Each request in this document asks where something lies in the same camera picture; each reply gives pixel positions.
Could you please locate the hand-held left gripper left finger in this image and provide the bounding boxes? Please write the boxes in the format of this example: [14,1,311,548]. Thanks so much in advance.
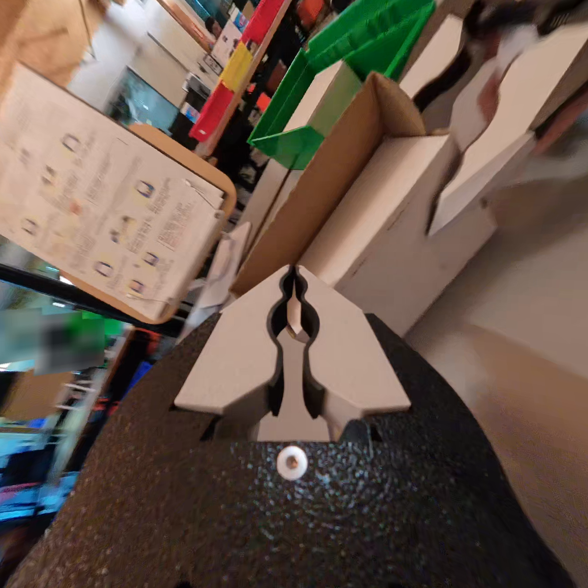
[174,265,295,417]

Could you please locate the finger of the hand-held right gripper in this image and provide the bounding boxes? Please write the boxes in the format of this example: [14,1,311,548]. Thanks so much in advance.
[399,14,475,113]
[426,23,588,237]

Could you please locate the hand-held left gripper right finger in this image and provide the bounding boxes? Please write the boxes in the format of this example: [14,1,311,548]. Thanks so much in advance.
[294,266,412,442]

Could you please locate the white cardboard mailer box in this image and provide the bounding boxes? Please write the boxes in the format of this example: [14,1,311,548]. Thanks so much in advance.
[230,71,499,338]
[284,60,364,138]

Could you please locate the green plastic bin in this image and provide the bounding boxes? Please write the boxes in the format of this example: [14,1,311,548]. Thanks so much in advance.
[247,0,436,171]

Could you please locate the red storage bin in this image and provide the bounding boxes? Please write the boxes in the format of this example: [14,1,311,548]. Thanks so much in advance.
[239,0,285,47]
[188,80,239,142]

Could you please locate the yellow storage bin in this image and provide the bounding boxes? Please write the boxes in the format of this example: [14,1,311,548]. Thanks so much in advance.
[220,43,254,92]

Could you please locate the printed white carton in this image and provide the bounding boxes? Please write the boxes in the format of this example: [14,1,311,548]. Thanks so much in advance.
[216,11,251,65]

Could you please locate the printed instruction sheet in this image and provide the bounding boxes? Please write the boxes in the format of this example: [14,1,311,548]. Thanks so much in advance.
[0,62,226,322]

